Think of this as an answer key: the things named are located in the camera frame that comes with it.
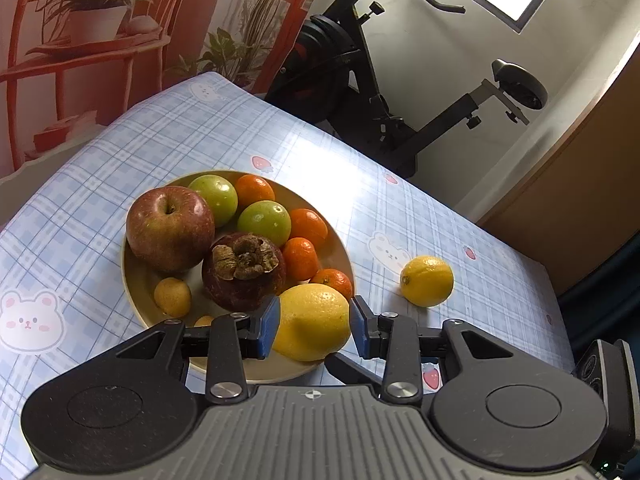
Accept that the blue checked tablecloth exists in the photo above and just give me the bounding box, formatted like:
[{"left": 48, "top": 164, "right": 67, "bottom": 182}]
[{"left": 0, "top": 71, "right": 576, "bottom": 466}]

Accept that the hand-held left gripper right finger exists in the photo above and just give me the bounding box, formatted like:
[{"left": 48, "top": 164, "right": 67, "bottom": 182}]
[{"left": 350, "top": 296, "right": 518, "bottom": 405}]

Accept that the green round fruit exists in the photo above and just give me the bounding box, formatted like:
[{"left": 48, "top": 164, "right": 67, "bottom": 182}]
[
  {"left": 237, "top": 200, "right": 292, "bottom": 247},
  {"left": 188, "top": 174, "right": 239, "bottom": 227}
]

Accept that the black exercise bike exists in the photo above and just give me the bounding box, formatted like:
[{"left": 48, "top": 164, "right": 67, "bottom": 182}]
[{"left": 264, "top": 0, "right": 549, "bottom": 179}]

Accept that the red apple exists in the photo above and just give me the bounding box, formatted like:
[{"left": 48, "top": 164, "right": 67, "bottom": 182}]
[{"left": 126, "top": 186, "right": 216, "bottom": 275}]

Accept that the wooden cabinet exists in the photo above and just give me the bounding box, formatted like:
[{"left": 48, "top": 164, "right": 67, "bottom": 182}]
[{"left": 477, "top": 35, "right": 640, "bottom": 296}]

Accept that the printed wall backdrop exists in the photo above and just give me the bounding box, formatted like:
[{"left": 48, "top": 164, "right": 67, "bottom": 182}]
[{"left": 0, "top": 0, "right": 341, "bottom": 181}]

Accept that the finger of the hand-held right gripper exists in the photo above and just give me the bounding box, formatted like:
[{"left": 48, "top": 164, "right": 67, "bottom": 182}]
[{"left": 325, "top": 352, "right": 388, "bottom": 389}]

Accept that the dark blue curtain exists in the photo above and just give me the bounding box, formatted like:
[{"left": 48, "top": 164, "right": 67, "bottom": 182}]
[{"left": 557, "top": 232, "right": 640, "bottom": 361}]

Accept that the small orange tangerine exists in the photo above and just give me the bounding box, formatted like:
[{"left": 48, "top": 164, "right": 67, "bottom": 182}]
[
  {"left": 235, "top": 173, "right": 276, "bottom": 209},
  {"left": 288, "top": 208, "right": 329, "bottom": 247},
  {"left": 310, "top": 268, "right": 354, "bottom": 301},
  {"left": 281, "top": 237, "right": 320, "bottom": 283}
]

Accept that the dark purple mangosteen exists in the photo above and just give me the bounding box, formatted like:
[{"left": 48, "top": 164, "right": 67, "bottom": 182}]
[{"left": 201, "top": 232, "right": 288, "bottom": 312}]

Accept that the pale yellow plate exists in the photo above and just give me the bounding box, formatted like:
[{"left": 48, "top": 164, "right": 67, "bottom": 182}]
[{"left": 121, "top": 171, "right": 356, "bottom": 383}]

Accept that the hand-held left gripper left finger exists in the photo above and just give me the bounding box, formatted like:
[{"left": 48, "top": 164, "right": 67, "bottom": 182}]
[{"left": 117, "top": 296, "right": 282, "bottom": 405}]

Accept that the yellow lemon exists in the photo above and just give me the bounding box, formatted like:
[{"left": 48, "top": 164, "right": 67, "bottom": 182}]
[
  {"left": 271, "top": 283, "right": 352, "bottom": 362},
  {"left": 399, "top": 255, "right": 455, "bottom": 308}
]

